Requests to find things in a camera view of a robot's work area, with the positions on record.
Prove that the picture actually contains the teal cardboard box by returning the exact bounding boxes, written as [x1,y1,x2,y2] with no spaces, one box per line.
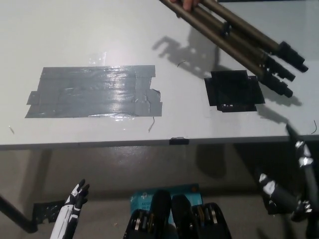
[129,183,203,225]

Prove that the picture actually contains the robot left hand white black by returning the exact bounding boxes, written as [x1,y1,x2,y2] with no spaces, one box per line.
[49,178,90,239]

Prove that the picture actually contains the black table leg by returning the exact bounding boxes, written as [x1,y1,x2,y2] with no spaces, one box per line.
[0,193,38,234]

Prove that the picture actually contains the large gray duct tape patch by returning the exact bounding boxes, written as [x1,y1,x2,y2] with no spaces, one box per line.
[24,65,163,118]

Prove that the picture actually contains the bronze and black camera tripod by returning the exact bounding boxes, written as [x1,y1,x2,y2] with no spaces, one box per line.
[159,0,309,98]

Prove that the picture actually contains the clear tape piece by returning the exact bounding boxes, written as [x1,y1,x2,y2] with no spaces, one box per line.
[88,51,108,66]

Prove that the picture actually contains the thin clear tape strip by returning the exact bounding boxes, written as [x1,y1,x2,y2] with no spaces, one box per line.
[147,117,157,133]

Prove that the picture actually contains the black tape patch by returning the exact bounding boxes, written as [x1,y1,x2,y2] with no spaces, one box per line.
[204,70,266,113]

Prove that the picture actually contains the person's bare hand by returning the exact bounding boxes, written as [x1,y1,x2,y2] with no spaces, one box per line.
[170,0,200,11]

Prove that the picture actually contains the robot right hand white black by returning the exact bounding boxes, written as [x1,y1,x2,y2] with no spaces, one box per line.
[258,123,318,223]

